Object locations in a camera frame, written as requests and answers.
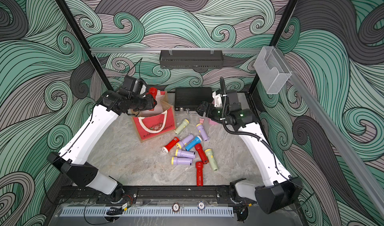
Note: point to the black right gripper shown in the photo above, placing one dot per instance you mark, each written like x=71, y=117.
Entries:
x=205, y=105

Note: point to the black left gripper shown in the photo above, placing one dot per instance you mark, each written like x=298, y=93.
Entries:
x=150, y=105

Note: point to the pale green flashlight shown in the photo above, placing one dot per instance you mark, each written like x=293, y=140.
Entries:
x=182, y=126
x=212, y=161

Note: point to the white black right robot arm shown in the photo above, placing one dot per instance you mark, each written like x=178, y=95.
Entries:
x=280, y=188

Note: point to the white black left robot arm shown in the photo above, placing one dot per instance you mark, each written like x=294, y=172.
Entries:
x=71, y=160

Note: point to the red canvas tote bag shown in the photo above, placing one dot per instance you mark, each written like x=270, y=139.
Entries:
x=151, y=124

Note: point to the pink metronome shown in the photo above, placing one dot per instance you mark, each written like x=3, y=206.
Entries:
x=212, y=122

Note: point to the black hard carry case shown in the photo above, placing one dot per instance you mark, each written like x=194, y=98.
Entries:
x=190, y=98

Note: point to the blue flashlight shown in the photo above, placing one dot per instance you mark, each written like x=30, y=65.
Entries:
x=193, y=143

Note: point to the purple flashlight middle row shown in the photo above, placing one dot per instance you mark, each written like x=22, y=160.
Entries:
x=185, y=154

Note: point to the purple flashlight row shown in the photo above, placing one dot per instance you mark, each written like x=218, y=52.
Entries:
x=181, y=161
x=185, y=154

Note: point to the red flashlight white head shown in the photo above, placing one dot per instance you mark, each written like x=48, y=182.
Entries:
x=167, y=148

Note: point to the purple flashlight lower row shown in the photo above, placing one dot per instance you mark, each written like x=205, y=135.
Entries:
x=181, y=161

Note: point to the black wall-mounted shelf tray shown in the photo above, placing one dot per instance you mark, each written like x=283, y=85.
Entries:
x=191, y=59

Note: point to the aluminium rail back wall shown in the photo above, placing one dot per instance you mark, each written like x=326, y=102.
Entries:
x=137, y=50

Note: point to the aluminium rail wall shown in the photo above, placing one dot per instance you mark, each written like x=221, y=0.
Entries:
x=367, y=180
x=137, y=50

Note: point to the clear plastic wall bin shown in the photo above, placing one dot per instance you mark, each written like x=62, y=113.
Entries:
x=272, y=69

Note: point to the black front mounting rail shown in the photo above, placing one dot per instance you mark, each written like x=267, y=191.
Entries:
x=220, y=193

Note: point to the white slotted cable duct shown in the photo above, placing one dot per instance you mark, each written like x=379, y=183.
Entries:
x=149, y=212

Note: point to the aluminium rail right wall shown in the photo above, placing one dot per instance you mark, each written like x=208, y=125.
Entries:
x=367, y=180

